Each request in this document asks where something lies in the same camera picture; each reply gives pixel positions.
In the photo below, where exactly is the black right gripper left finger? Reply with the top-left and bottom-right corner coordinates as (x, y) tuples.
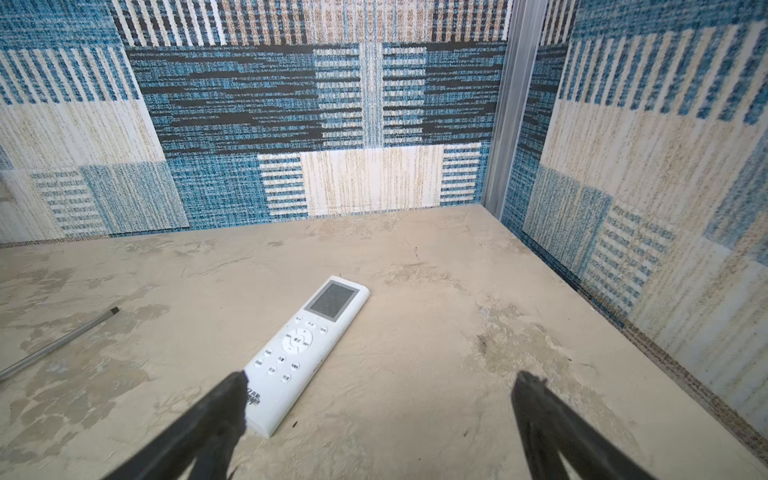
(106, 371), (248, 479)

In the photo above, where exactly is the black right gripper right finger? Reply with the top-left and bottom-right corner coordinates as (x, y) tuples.
(511, 371), (652, 479)

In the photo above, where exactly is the orange handled screwdriver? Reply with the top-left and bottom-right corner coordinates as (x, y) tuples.
(1, 306), (120, 382)

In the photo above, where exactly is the white remote with grey screen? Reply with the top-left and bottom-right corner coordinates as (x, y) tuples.
(244, 276), (370, 438)

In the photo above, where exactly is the aluminium corner post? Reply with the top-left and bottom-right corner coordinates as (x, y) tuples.
(482, 0), (548, 219)

